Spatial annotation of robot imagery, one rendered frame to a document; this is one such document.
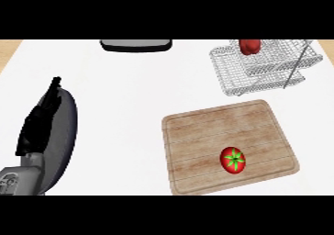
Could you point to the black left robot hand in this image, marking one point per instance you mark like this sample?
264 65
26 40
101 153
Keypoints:
34 127

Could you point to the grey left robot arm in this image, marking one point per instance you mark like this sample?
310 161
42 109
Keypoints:
15 177

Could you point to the wooden cutting board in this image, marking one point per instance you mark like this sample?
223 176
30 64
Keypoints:
226 147

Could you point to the red bell pepper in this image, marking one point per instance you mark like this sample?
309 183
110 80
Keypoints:
232 160

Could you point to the grey black-rimmed appliance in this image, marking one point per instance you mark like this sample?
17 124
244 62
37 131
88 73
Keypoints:
136 45

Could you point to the dark red vegetable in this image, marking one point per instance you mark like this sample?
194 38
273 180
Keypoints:
250 46

